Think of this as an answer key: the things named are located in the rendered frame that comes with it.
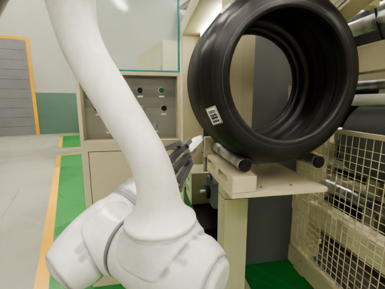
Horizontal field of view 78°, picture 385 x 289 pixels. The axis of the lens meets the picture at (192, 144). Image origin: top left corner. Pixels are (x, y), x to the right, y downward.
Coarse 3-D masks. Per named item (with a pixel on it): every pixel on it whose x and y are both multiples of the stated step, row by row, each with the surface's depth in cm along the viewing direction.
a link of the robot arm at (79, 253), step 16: (96, 208) 42; (112, 208) 41; (128, 208) 42; (80, 224) 39; (96, 224) 38; (112, 224) 37; (64, 240) 37; (80, 240) 37; (96, 240) 36; (48, 256) 36; (64, 256) 35; (80, 256) 36; (96, 256) 36; (64, 272) 35; (80, 272) 35; (96, 272) 37; (80, 288) 36
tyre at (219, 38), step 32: (256, 0) 71; (288, 0) 72; (320, 0) 74; (224, 32) 71; (256, 32) 101; (288, 32) 102; (320, 32) 92; (192, 64) 84; (224, 64) 72; (320, 64) 101; (352, 64) 80; (192, 96) 87; (224, 96) 74; (320, 96) 102; (352, 96) 82; (224, 128) 78; (256, 128) 112; (288, 128) 109; (320, 128) 81; (256, 160) 86; (288, 160) 86
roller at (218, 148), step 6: (216, 144) 109; (216, 150) 106; (222, 150) 99; (228, 150) 95; (222, 156) 98; (228, 156) 91; (234, 156) 86; (240, 156) 84; (234, 162) 84; (240, 162) 80; (246, 162) 80; (240, 168) 80; (246, 168) 80
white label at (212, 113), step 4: (208, 108) 76; (212, 108) 76; (216, 108) 75; (208, 112) 77; (212, 112) 76; (216, 112) 76; (212, 116) 77; (216, 116) 76; (212, 120) 78; (216, 120) 77; (220, 120) 76
